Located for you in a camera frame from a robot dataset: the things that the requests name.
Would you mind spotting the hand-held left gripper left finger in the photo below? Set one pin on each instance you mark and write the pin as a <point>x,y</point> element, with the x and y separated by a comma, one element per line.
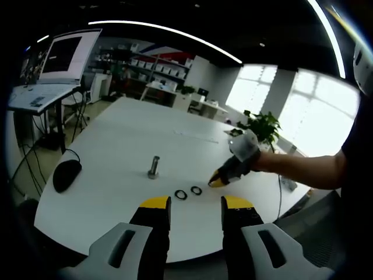
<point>116,251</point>

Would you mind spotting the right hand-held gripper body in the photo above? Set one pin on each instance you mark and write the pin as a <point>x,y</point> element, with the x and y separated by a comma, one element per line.
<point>244,146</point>

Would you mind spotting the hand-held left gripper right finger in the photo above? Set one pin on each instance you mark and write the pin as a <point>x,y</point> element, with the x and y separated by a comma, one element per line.
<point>268,251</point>

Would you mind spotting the large metal washer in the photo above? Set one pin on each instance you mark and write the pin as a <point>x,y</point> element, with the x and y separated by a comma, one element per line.
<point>192,190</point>
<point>176,195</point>

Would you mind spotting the large threaded stud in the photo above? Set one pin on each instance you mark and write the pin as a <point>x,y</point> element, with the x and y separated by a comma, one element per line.
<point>154,164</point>

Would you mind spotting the potted green plant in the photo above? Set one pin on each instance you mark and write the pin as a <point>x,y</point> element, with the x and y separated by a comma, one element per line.
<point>263,125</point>

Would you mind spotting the grey mesh office chair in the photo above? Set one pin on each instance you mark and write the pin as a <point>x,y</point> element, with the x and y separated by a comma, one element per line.
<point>314,233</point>

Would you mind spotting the white background desk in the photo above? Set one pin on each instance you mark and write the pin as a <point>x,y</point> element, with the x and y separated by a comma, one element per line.
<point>209,106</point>

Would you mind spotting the small grey device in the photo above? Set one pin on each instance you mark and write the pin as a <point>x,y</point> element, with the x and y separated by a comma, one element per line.
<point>289,184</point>

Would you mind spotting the small background monitor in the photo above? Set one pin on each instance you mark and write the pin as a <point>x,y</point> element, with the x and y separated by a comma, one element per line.
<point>203,91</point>

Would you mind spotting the white cabinet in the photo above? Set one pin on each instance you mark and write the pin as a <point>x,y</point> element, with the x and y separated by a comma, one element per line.
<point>182,102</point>

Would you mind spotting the large window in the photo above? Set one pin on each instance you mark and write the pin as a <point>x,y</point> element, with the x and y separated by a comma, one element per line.
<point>317,113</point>

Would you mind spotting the small leafy plant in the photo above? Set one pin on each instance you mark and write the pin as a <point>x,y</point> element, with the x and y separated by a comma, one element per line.
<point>188,89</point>

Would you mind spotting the black computer mouse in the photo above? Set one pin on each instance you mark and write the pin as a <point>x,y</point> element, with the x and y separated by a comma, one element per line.
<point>67,175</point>

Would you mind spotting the white background table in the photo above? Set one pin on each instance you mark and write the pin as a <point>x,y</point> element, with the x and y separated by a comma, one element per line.
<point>158,87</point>

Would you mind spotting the storage shelf with white bins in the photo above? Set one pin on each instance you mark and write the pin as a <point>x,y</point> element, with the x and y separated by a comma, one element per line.
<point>163,68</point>

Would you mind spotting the person's dark shirt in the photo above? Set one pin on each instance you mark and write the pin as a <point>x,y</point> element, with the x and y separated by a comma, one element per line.
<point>360,181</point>

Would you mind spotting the ceiling light strip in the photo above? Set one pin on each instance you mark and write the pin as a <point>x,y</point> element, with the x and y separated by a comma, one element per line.
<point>175,32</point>
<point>332,38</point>

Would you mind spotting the white worn device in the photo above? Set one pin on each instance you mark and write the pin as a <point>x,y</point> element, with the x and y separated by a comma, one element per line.
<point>362,70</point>

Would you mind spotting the white standing desk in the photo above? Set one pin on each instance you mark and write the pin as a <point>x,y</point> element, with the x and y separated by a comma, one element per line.
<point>32,99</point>

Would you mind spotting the computer monitor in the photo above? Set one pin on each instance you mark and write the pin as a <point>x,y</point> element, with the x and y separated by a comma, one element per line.
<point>70,56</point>

